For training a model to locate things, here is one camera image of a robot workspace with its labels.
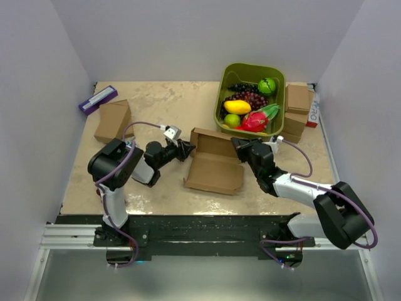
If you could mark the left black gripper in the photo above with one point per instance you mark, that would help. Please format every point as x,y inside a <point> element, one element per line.
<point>185,148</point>

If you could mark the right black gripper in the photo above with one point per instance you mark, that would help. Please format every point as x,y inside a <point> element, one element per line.
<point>242,146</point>

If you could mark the brown cardboard paper box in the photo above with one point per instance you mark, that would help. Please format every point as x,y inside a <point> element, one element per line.
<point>215,165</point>

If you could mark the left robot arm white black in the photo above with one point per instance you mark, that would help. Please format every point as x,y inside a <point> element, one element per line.
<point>114,165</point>

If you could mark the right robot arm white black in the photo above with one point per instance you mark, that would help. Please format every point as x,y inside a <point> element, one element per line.
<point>341,217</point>

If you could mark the folded cardboard box lower right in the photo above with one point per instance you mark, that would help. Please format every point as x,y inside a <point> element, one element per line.
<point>294,125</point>

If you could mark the folded cardboard box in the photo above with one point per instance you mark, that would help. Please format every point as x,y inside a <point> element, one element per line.
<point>294,125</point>
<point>297,99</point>
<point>114,118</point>

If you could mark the folded cardboard box top right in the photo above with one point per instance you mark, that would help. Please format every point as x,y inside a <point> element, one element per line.
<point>297,99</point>

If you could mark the folded cardboard box left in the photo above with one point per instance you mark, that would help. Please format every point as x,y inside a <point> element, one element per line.
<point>114,118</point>

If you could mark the purple rectangular box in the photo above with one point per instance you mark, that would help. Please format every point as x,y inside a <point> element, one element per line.
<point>93,103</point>

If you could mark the green lime toy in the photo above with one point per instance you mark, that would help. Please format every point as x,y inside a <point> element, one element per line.
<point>232,120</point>

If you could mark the pink dragon fruit toy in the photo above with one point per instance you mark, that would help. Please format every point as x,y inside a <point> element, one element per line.
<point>257,121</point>

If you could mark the yellow mango toy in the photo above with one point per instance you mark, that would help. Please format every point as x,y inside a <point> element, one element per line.
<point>238,107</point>

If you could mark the red grape bunch in basket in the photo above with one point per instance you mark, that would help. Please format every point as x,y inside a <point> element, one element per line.
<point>255,100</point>

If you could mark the dark purple grape bunch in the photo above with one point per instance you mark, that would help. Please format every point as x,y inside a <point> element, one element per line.
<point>244,87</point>

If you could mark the green round melon toy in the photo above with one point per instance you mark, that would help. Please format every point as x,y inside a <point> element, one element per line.
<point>267,86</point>

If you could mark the green plastic basket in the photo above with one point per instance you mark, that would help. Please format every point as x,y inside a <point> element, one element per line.
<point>248,73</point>

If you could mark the white red carton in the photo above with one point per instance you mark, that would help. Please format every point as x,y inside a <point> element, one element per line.
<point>314,113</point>

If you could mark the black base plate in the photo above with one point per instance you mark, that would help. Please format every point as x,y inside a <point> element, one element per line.
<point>193,235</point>

